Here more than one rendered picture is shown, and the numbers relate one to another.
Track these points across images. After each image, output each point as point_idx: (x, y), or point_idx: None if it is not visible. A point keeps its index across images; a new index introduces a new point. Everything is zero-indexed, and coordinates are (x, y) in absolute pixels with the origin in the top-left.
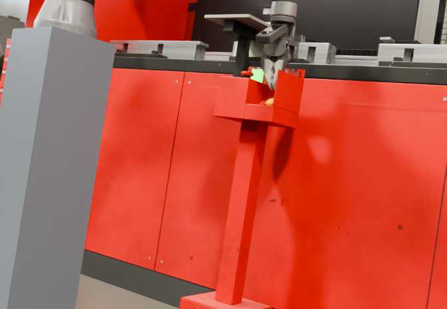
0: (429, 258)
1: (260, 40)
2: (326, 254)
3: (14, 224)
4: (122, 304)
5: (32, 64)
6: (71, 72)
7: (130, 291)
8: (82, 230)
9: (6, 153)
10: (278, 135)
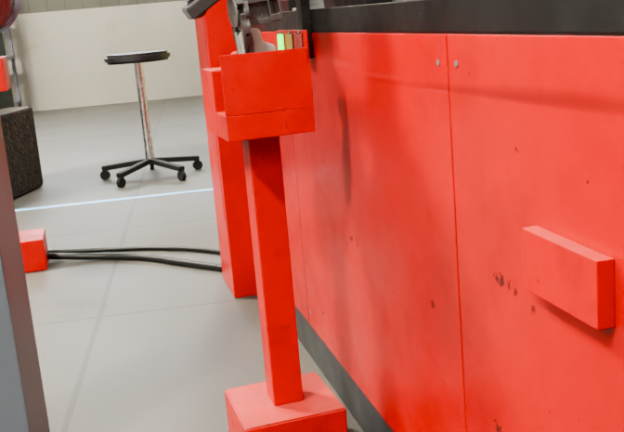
0: (459, 367)
1: (188, 17)
2: (391, 334)
3: None
4: (254, 373)
5: None
6: None
7: (303, 346)
8: (6, 330)
9: None
10: (341, 131)
